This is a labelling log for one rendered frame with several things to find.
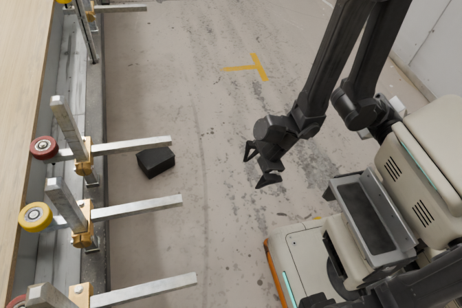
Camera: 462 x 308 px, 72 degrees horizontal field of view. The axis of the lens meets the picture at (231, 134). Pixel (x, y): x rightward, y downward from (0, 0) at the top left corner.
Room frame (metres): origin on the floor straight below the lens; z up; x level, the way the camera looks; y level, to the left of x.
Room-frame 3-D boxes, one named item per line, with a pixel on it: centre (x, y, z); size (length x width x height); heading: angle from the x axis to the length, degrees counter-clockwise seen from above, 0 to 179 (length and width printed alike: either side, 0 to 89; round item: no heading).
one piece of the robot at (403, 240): (0.43, -0.42, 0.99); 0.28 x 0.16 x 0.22; 22
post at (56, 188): (0.34, 0.39, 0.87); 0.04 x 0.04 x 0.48; 22
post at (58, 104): (0.57, 0.49, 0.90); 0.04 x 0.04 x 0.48; 22
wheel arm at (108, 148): (0.64, 0.42, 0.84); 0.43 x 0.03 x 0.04; 112
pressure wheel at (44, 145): (0.57, 0.60, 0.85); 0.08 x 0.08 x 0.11
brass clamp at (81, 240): (0.36, 0.40, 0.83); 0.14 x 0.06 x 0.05; 22
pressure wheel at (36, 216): (0.34, 0.51, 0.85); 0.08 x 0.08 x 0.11
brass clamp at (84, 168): (0.59, 0.49, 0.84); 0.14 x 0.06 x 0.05; 22
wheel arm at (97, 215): (0.41, 0.33, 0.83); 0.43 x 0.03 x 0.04; 112
